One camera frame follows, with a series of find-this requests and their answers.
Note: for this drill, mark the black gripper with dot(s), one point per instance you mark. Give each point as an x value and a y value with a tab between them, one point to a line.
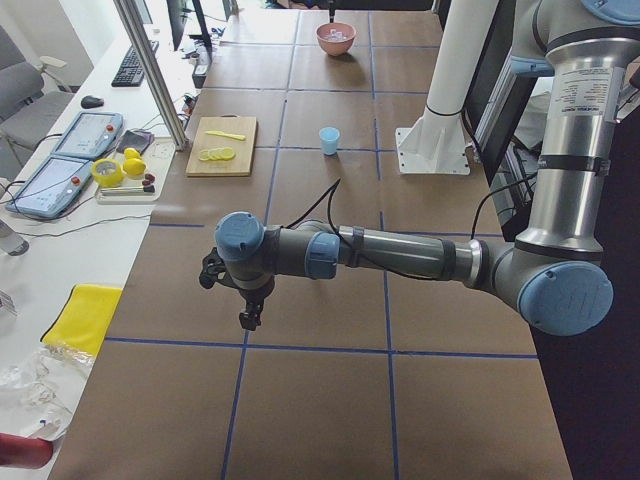
254	296

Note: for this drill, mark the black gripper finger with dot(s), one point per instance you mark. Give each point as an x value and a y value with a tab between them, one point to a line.
331	10

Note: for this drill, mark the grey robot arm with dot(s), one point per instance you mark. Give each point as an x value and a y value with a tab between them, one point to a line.
551	272

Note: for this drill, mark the light blue cup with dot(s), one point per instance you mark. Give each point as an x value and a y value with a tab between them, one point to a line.
329	139

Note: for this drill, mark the pink bowl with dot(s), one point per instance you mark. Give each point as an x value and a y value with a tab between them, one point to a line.
336	38

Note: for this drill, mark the black monitor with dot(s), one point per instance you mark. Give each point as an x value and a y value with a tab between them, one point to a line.
178	12

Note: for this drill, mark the wooden cutting board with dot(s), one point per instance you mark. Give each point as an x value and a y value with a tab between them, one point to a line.
241	164

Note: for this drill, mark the yellow cloth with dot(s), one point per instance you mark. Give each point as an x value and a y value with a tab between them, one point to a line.
84	319

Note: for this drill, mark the white tray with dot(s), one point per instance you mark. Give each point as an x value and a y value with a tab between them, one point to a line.
133	191

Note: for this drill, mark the yellow plastic knife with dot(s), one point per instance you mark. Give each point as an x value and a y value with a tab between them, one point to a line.
222	134

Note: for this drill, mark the yellow tape roll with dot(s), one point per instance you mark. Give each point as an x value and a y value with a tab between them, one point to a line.
107	173

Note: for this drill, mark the black keyboard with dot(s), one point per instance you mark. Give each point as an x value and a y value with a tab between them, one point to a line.
130	72

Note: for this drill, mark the dark wallet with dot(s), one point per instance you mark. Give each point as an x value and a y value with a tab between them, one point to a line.
137	139

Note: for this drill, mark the clear plastic bag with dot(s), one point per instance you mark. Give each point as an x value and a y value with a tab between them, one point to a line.
40	395

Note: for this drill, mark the lower teach pendant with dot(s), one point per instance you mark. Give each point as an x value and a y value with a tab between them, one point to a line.
52	188

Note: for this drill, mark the teach pendant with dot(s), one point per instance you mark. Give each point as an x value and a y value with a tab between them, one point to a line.
52	188
89	135

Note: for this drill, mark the upper teach pendant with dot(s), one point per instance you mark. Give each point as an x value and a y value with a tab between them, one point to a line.
89	135

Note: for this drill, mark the red bottle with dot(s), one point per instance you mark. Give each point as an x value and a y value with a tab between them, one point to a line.
23	452

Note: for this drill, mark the black computer mouse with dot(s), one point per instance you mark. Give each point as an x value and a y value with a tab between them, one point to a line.
90	102

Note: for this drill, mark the grey office chair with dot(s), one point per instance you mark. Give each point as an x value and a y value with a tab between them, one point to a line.
32	99

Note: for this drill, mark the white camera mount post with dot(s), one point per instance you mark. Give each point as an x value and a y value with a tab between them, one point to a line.
435	144

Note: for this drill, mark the aluminium frame post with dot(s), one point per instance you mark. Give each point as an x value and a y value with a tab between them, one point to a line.
132	22

